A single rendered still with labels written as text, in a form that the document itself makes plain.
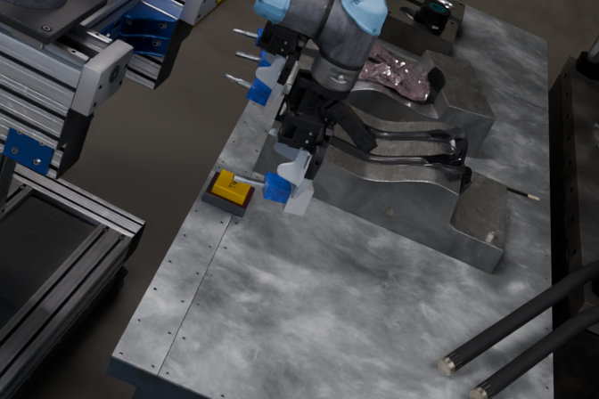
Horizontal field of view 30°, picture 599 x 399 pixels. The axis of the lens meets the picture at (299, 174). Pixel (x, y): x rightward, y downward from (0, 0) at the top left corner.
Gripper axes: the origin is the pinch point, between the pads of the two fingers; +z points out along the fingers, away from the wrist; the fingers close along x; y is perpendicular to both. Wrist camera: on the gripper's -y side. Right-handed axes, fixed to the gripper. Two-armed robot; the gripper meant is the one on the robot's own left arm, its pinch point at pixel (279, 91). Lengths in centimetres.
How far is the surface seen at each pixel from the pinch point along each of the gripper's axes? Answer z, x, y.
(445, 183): -0.2, 4.8, -35.6
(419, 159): 2.1, -3.1, -30.2
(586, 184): 17, -51, -75
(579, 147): 18, -71, -74
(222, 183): 10.0, 21.3, 1.8
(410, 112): 8.9, -31.5, -27.4
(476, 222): 7.1, 0.4, -45.5
